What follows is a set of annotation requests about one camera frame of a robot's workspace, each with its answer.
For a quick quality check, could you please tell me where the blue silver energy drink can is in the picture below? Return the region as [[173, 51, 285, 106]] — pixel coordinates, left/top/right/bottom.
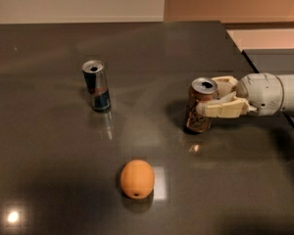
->
[[82, 60, 111, 112]]

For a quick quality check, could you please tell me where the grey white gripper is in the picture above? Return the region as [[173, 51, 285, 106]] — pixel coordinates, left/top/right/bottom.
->
[[196, 73, 283, 118]]

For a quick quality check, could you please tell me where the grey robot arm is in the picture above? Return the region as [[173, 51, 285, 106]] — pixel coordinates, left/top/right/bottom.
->
[[196, 72, 294, 118]]

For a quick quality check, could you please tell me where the orange brown soda can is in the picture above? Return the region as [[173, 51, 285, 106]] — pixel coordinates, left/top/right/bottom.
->
[[185, 77, 218, 133]]

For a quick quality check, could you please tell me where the orange fruit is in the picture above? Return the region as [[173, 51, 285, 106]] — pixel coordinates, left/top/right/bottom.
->
[[121, 160, 155, 200]]

